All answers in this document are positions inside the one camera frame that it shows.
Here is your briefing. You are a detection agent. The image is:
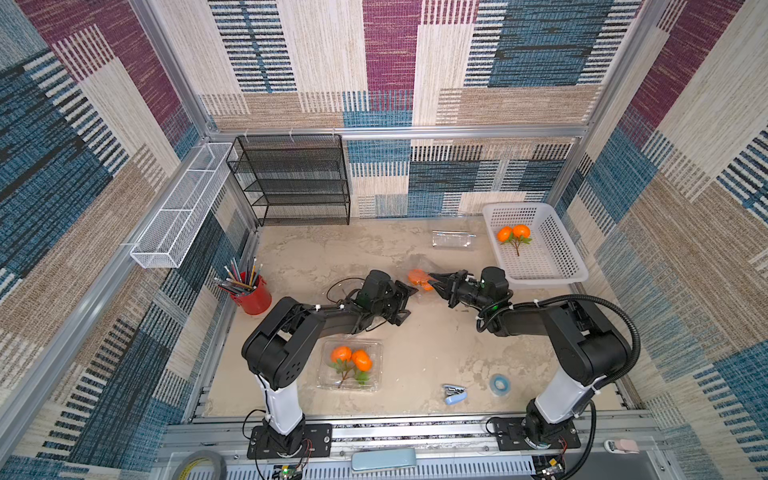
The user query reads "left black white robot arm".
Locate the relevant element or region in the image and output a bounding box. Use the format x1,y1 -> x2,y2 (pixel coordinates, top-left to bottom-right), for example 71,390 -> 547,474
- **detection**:
241,270 -> 418,459

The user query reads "white wire mesh tray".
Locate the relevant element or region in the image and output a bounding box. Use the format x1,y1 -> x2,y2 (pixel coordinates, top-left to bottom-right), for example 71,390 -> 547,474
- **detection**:
130,143 -> 231,269

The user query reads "white plastic perforated basket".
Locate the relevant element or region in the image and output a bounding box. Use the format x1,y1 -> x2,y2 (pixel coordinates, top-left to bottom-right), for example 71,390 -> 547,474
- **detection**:
482,202 -> 589,288

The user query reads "pink white small device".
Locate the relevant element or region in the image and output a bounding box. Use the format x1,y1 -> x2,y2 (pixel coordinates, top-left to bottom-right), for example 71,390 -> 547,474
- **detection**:
603,439 -> 640,455

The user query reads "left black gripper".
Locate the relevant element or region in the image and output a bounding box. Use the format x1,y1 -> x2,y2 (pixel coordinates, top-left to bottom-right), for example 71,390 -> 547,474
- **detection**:
373,282 -> 422,328

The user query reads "orange pair with leaves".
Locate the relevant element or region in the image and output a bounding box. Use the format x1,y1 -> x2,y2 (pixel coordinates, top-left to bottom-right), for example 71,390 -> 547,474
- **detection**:
496,224 -> 532,256

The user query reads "clear clamshell container front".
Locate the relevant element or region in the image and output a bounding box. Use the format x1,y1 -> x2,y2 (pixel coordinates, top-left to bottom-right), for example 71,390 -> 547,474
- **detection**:
317,338 -> 383,392

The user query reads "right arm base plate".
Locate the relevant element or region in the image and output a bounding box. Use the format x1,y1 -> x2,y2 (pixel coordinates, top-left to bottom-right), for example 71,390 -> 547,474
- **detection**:
486,416 -> 582,451

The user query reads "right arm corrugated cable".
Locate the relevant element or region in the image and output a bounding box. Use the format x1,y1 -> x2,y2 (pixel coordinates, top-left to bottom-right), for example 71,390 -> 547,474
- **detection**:
509,293 -> 642,480

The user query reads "black wire shelf rack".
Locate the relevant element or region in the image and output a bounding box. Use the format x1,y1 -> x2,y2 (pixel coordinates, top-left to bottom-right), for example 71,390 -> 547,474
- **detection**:
227,134 -> 351,227

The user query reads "blue tape roll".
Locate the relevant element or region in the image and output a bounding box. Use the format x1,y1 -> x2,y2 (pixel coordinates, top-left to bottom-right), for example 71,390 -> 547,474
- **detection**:
489,374 -> 511,397

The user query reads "blue stapler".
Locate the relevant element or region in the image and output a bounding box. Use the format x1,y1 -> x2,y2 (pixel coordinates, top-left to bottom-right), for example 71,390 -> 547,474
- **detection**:
443,384 -> 468,405

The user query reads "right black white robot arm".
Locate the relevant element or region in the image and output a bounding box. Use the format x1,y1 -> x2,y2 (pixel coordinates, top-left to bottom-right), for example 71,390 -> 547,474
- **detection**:
428,267 -> 641,449

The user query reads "clear clamshell container back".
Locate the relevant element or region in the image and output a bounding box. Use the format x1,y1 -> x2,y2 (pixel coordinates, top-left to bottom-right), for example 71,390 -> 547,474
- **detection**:
432,230 -> 476,249

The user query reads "grey tape roll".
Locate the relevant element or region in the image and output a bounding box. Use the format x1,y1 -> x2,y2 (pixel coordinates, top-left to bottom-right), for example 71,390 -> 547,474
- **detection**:
170,449 -> 228,480

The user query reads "orange pair in front container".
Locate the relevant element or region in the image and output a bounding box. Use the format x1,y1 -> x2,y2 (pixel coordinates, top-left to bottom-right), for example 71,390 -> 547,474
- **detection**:
330,346 -> 374,389

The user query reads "red pencil cup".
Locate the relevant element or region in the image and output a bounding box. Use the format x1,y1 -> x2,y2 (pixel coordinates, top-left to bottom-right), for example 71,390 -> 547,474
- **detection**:
214,257 -> 272,315

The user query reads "clear clamshell container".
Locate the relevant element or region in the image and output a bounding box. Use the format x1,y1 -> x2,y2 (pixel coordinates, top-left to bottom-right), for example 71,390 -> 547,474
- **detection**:
400,254 -> 443,293
317,338 -> 383,392
432,230 -> 476,249

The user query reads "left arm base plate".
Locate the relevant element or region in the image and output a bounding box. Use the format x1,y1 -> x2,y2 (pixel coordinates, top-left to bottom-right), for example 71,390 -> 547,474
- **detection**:
247,422 -> 333,460

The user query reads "light blue bar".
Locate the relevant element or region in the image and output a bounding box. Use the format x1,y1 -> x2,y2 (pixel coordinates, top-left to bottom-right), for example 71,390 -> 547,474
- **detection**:
351,448 -> 417,473

